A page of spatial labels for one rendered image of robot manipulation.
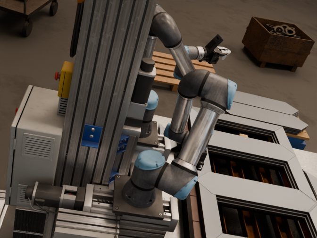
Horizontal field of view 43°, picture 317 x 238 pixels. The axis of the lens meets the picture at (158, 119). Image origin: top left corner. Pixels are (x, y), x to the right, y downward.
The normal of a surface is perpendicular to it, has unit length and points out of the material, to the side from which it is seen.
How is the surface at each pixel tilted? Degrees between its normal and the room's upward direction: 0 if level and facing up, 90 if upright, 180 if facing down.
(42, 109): 0
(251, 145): 0
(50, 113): 0
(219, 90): 54
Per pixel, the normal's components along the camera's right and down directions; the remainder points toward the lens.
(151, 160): 0.15, -0.84
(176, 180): -0.14, -0.12
